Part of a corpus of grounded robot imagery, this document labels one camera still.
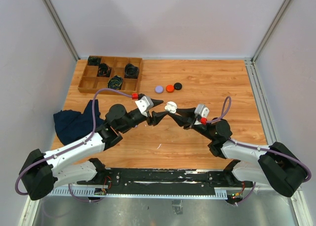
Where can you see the white earbud charging case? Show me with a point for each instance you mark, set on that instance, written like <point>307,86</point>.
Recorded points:
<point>171,107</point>

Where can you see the orange earbud charging case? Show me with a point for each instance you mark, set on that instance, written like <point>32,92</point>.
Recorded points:
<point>170,88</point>

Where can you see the black earbud charging case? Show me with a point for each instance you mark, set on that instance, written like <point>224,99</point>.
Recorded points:
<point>177,86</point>

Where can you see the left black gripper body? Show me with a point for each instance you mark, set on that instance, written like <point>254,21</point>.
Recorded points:
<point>142,118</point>

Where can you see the purple earbud charging case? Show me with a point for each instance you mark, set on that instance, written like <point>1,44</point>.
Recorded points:
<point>159,89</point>

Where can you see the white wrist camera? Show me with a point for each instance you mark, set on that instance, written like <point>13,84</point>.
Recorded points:
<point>144,105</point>
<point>201,109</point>

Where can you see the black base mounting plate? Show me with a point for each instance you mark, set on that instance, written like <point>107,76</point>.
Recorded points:
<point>165,182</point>

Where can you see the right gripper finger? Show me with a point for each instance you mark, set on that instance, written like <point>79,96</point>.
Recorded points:
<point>183,119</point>
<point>186,112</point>

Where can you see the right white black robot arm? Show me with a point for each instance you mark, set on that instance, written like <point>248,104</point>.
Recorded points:
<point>274,165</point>

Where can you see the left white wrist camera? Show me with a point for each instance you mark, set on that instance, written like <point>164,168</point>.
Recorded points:
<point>144,105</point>

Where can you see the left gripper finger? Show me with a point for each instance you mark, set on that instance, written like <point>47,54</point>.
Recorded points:
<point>155,102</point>
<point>156,117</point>

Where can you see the wooden compartment tray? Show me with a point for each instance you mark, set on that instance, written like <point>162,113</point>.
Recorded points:
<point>119,73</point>

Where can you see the dark blue cloth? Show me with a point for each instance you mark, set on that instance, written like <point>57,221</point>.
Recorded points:
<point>72,125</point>

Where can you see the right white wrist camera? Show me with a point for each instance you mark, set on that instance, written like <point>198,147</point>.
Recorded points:
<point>201,109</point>

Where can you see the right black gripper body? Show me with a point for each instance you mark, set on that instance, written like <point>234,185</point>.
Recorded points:
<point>199,127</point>

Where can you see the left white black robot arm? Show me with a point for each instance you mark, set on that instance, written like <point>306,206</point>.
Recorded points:
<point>44,171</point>

